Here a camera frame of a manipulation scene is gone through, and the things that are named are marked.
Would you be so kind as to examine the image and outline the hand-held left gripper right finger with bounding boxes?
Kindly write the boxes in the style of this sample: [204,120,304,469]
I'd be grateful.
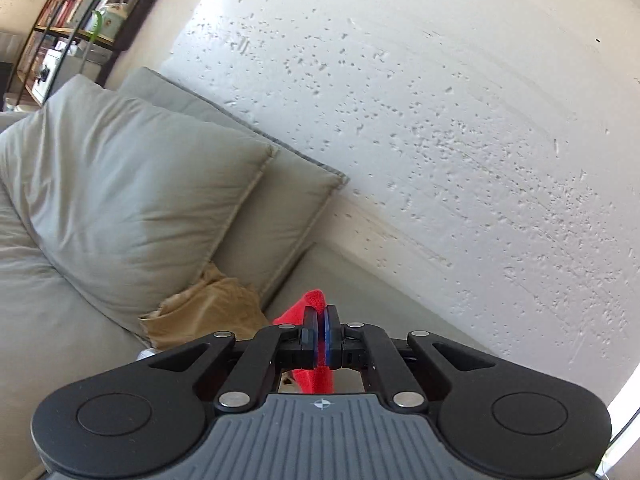
[322,304,506,412]

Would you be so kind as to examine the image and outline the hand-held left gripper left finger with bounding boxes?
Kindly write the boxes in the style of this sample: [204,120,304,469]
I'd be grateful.
[136,305,321,412]

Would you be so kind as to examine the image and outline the red garment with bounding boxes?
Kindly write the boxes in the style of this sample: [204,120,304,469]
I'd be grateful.
[272,289,337,396]

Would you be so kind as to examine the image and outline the tan cloth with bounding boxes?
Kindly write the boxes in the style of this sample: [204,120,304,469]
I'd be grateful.
[139,261,271,352]

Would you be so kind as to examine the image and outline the grey sofa back cushion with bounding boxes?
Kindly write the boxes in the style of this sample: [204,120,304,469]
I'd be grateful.
[118,67,350,306]

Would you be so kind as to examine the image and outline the large grey sofa cushion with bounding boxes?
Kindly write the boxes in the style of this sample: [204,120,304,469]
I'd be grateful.
[0,74,280,337]

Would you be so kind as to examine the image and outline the grey sofa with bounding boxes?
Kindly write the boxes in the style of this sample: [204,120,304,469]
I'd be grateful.
[0,110,496,480]

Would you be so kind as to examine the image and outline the black metal bookshelf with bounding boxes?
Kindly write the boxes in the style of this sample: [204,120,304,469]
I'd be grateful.
[4,0,162,111]

